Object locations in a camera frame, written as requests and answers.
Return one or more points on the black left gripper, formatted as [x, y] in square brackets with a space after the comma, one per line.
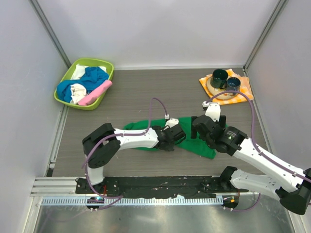
[170, 147]

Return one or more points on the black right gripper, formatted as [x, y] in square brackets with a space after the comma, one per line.
[222, 122]

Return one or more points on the green t shirt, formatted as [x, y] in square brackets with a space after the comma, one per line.
[196, 146]

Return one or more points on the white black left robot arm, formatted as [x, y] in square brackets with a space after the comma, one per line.
[102, 144]

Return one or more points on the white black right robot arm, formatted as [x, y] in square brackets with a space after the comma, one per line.
[288, 184]

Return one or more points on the beige ceramic plate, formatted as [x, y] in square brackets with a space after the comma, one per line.
[211, 91]

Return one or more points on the dark green mug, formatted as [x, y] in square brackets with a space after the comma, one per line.
[219, 78]

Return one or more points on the dark blue mug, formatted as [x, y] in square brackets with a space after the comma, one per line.
[233, 84]

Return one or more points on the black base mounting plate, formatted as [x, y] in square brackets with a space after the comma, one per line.
[163, 187]

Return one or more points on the pink t shirt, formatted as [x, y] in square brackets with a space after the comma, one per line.
[95, 94]

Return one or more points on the blue t shirt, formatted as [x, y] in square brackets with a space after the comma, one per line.
[85, 78]

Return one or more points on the white t shirt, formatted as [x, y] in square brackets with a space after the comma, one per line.
[78, 92]

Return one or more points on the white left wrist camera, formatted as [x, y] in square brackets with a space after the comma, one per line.
[171, 121]

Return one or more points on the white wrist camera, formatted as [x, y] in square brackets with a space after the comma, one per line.
[212, 110]
[171, 121]

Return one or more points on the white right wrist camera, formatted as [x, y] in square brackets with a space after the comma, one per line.
[212, 110]

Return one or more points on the white slotted cable duct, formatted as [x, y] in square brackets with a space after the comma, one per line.
[90, 201]

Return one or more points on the aluminium frame rail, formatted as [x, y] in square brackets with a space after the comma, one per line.
[53, 186]

